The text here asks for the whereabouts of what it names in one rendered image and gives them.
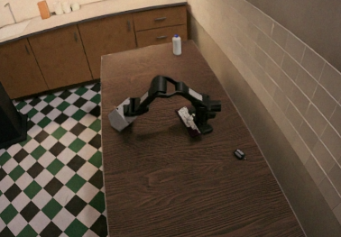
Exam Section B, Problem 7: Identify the white bottle with blue cap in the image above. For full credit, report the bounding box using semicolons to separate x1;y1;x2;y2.
172;34;181;55

